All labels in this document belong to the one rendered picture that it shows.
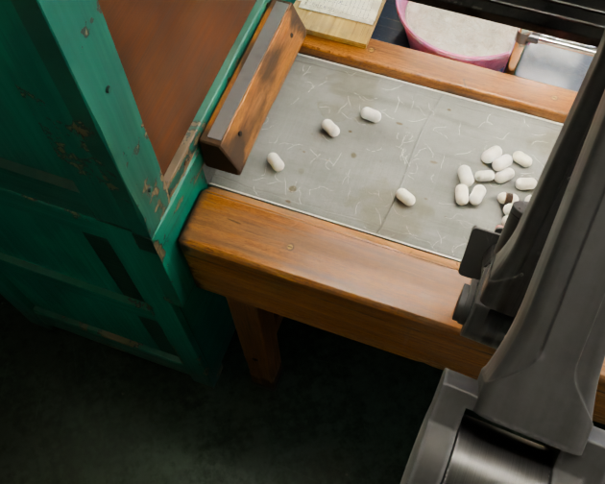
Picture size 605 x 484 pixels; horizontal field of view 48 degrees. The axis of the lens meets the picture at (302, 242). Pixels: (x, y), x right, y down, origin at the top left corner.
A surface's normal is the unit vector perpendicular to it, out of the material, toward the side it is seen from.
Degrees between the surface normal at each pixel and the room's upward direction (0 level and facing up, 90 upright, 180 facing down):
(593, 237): 30
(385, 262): 0
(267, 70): 66
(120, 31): 90
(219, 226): 0
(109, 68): 90
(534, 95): 0
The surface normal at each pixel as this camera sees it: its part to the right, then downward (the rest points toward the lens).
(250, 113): 0.86, 0.10
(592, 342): -0.22, 0.02
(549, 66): -0.02, -0.45
